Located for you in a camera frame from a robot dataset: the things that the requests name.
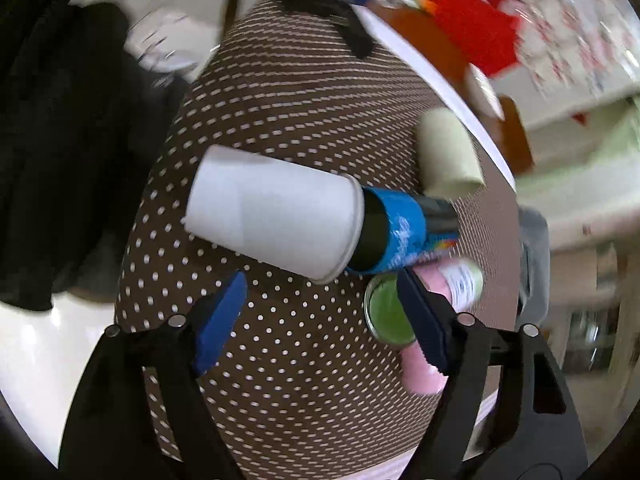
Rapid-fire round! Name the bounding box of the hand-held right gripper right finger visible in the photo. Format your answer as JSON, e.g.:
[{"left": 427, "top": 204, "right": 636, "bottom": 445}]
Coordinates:
[{"left": 396, "top": 267, "right": 589, "bottom": 480}]

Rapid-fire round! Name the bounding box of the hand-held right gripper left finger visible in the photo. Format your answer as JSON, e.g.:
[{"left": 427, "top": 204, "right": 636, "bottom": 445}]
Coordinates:
[{"left": 59, "top": 270, "right": 249, "bottom": 480}]

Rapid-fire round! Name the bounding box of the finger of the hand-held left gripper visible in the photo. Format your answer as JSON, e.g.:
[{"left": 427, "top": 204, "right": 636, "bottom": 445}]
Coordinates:
[{"left": 264, "top": 0, "right": 375, "bottom": 59}]

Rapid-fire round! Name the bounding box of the white paper cup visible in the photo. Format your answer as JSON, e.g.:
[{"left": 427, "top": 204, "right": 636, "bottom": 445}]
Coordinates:
[{"left": 181, "top": 145, "right": 366, "bottom": 284}]

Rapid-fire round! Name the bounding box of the beige paper cup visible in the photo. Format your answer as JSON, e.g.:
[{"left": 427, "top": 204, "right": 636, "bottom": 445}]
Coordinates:
[{"left": 416, "top": 108, "right": 486, "bottom": 197}]

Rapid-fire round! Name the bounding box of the green-lidded jar with white label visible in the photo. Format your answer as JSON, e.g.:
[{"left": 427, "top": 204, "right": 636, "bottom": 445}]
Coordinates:
[{"left": 364, "top": 257, "right": 486, "bottom": 347}]

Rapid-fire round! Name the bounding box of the pink bottle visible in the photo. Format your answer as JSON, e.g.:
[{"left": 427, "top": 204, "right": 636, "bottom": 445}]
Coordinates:
[{"left": 399, "top": 344, "right": 449, "bottom": 396}]

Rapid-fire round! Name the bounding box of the blue and black can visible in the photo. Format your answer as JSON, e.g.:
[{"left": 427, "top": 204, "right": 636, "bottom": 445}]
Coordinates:
[{"left": 345, "top": 186, "right": 461, "bottom": 277}]

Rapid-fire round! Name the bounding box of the brown polka-dot tablecloth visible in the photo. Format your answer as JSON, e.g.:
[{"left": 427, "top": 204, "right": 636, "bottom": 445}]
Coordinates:
[{"left": 114, "top": 0, "right": 521, "bottom": 476}]

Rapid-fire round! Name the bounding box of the red cloth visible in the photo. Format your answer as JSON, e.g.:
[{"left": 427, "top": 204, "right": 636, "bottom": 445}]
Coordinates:
[{"left": 419, "top": 0, "right": 523, "bottom": 78}]

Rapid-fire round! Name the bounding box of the white crumpled paper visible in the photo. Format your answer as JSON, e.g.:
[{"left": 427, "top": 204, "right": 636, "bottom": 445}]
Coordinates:
[{"left": 122, "top": 7, "right": 226, "bottom": 81}]

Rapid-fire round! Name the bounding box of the dark cloth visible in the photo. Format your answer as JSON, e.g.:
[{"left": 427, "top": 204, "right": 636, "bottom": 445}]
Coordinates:
[{"left": 0, "top": 0, "right": 191, "bottom": 312}]

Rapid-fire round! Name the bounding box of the white red-printed cloth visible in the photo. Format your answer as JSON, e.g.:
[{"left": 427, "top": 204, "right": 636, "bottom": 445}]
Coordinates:
[{"left": 450, "top": 0, "right": 640, "bottom": 98}]

